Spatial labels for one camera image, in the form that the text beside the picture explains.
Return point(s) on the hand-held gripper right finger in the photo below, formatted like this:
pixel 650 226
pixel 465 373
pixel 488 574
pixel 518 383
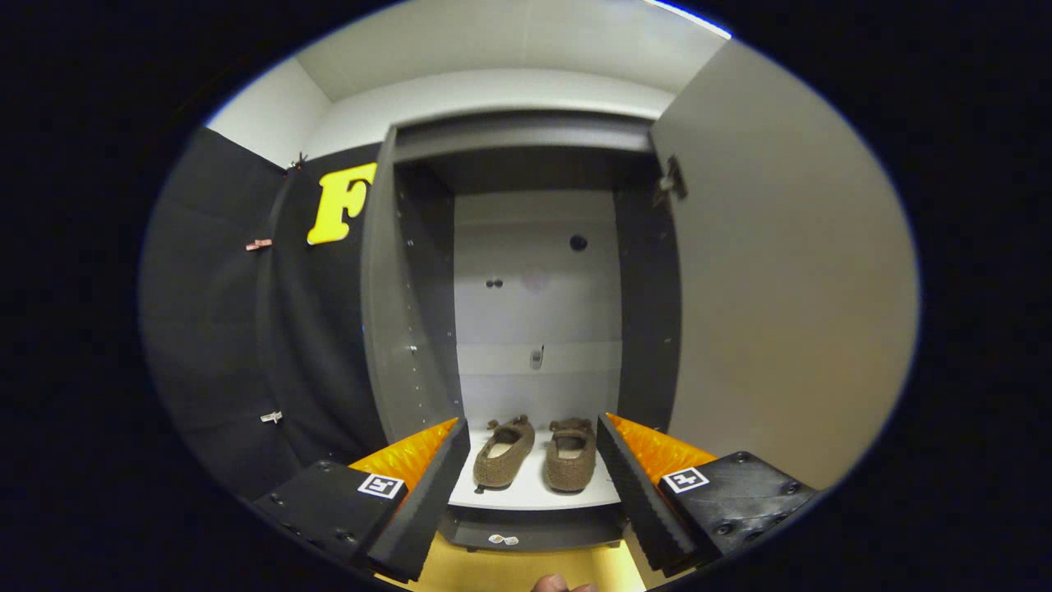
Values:
pixel 637 501

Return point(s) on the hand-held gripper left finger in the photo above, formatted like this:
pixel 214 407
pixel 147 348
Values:
pixel 427 501

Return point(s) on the brown shoe with bow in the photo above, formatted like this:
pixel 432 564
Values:
pixel 493 473

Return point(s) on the grey shoe cabinet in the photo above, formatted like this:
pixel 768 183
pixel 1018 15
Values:
pixel 407 329

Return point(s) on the beige shoe cabinet door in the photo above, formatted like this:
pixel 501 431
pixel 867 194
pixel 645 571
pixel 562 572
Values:
pixel 781 288

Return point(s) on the black door hinge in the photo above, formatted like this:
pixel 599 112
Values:
pixel 670 185

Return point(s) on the black backdrop cloth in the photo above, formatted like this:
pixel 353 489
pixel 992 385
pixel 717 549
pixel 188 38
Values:
pixel 214 329

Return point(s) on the pink cloth clip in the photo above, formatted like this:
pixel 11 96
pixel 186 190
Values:
pixel 258 244

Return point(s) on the long ceiling light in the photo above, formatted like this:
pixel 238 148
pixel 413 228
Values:
pixel 699 23

